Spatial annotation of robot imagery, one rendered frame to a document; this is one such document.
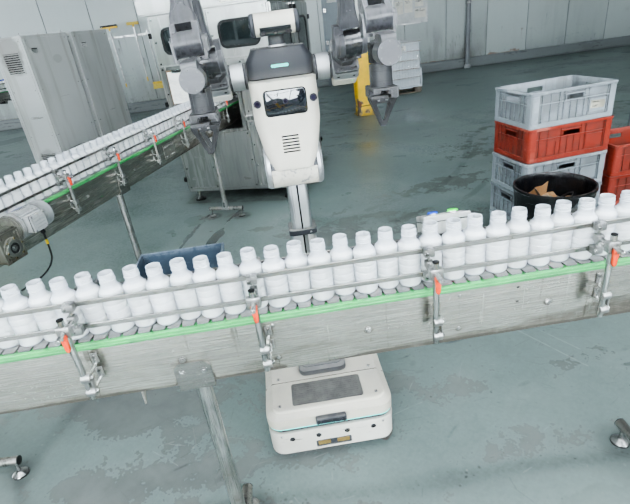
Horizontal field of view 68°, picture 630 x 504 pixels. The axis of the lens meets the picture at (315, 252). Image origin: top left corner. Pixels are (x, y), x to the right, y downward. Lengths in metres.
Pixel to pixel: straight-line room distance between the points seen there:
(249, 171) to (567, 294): 3.99
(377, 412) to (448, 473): 0.36
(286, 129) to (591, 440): 1.74
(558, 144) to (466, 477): 2.19
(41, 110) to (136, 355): 5.89
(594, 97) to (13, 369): 3.31
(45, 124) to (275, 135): 5.58
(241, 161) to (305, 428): 3.45
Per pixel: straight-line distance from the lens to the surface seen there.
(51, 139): 7.08
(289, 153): 1.69
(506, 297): 1.36
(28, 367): 1.43
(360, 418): 2.06
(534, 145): 3.34
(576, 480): 2.20
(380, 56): 1.16
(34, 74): 6.96
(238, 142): 4.96
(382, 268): 1.23
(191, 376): 1.34
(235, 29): 4.78
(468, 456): 2.18
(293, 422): 2.01
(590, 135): 3.59
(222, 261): 1.18
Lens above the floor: 1.67
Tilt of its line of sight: 26 degrees down
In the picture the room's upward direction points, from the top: 7 degrees counter-clockwise
